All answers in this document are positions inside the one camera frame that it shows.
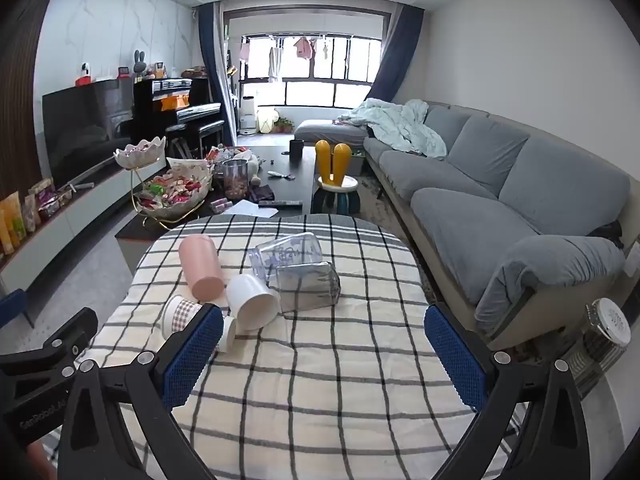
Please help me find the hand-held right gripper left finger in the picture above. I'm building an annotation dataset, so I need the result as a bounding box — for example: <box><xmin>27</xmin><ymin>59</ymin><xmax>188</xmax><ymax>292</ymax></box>
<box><xmin>56</xmin><ymin>304</ymin><xmax>224</xmax><ymax>480</ymax></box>

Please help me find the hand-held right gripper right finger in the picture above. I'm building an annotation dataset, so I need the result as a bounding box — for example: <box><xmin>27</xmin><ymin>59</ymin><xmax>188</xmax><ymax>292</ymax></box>
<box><xmin>424</xmin><ymin>303</ymin><xmax>589</xmax><ymax>480</ymax></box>

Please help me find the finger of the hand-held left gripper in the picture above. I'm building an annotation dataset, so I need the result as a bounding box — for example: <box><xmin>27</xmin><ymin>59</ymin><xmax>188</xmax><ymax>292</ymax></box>
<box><xmin>0</xmin><ymin>307</ymin><xmax>99</xmax><ymax>392</ymax></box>

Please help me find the plaid paper cup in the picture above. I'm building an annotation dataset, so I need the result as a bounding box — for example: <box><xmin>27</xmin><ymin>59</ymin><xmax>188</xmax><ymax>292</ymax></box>
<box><xmin>161</xmin><ymin>294</ymin><xmax>203</xmax><ymax>341</ymax></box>

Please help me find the pink cup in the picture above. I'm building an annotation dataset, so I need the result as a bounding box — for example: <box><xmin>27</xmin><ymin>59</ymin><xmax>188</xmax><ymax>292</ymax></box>
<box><xmin>179</xmin><ymin>234</ymin><xmax>225</xmax><ymax>302</ymax></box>

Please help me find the clear grey cup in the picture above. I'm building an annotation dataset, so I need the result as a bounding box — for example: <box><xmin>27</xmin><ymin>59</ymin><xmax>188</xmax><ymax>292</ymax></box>
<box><xmin>276</xmin><ymin>261</ymin><xmax>342</xmax><ymax>315</ymax></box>

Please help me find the clear printed cup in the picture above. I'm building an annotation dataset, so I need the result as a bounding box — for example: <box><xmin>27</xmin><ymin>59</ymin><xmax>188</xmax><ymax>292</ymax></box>
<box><xmin>249</xmin><ymin>231</ymin><xmax>324</xmax><ymax>281</ymax></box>

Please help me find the blue chair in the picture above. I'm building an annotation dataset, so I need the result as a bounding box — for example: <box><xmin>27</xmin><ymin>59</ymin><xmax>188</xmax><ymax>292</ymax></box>
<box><xmin>0</xmin><ymin>288</ymin><xmax>36</xmax><ymax>331</ymax></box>

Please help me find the white tv cabinet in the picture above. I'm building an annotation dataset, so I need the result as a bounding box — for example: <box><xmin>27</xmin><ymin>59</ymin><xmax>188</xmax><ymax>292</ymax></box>
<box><xmin>0</xmin><ymin>157</ymin><xmax>138</xmax><ymax>306</ymax></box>

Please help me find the row of snack packets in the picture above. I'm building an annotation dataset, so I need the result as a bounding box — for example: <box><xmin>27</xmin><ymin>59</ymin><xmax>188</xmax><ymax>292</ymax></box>
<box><xmin>0</xmin><ymin>177</ymin><xmax>73</xmax><ymax>256</ymax></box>

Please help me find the checked tablecloth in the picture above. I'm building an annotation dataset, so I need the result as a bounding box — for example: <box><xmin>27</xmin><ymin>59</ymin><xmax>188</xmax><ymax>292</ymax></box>
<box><xmin>82</xmin><ymin>213</ymin><xmax>531</xmax><ymax>480</ymax></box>

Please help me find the white paper sheet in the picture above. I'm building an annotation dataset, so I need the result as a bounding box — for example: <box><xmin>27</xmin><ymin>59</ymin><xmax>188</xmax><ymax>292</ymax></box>
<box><xmin>231</xmin><ymin>199</ymin><xmax>278</xmax><ymax>218</ymax></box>

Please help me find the tiered snack bowl stand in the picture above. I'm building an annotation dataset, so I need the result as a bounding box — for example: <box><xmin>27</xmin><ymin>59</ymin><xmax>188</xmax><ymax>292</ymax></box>
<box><xmin>114</xmin><ymin>136</ymin><xmax>215</xmax><ymax>231</ymax></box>

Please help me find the grey sofa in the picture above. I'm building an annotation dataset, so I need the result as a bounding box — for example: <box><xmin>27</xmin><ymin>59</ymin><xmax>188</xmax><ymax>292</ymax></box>
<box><xmin>293</xmin><ymin>101</ymin><xmax>632</xmax><ymax>351</ymax></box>

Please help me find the clear jar of nuts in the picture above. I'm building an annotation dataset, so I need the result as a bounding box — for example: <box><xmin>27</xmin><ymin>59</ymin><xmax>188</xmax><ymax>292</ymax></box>
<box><xmin>222</xmin><ymin>159</ymin><xmax>250</xmax><ymax>201</ymax></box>

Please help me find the dark coffee table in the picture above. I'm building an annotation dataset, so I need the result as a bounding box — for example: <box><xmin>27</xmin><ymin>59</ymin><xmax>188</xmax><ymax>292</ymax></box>
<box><xmin>115</xmin><ymin>146</ymin><xmax>321</xmax><ymax>261</ymax></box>

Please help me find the black television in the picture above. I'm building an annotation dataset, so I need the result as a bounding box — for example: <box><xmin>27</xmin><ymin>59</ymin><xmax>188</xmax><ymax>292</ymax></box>
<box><xmin>41</xmin><ymin>79</ymin><xmax>135</xmax><ymax>188</ymax></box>

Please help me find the black piano bench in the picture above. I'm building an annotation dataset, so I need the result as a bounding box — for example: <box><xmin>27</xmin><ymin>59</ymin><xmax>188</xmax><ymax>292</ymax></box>
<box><xmin>165</xmin><ymin>120</ymin><xmax>226</xmax><ymax>158</ymax></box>

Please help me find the yellow rabbit ear stool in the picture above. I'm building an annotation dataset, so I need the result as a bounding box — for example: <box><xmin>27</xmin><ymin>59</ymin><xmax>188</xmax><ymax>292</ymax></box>
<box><xmin>311</xmin><ymin>140</ymin><xmax>361</xmax><ymax>216</ymax></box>

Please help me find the white air purifier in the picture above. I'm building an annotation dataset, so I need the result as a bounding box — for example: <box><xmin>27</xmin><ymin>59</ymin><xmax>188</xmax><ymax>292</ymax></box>
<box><xmin>239</xmin><ymin>96</ymin><xmax>258</xmax><ymax>135</ymax></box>

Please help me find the light blue blanket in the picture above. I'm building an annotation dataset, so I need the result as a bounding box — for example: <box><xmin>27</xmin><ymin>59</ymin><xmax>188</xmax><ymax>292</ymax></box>
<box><xmin>338</xmin><ymin>98</ymin><xmax>447</xmax><ymax>160</ymax></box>

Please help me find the black upright piano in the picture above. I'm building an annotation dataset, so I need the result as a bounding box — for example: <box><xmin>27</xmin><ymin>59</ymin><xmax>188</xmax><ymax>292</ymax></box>
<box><xmin>132</xmin><ymin>78</ymin><xmax>222</xmax><ymax>158</ymax></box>

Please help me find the blue grey curtain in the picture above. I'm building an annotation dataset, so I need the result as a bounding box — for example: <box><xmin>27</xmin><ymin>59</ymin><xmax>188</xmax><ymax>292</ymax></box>
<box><xmin>366</xmin><ymin>2</ymin><xmax>426</xmax><ymax>106</ymax></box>
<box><xmin>195</xmin><ymin>2</ymin><xmax>238</xmax><ymax>147</ymax></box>

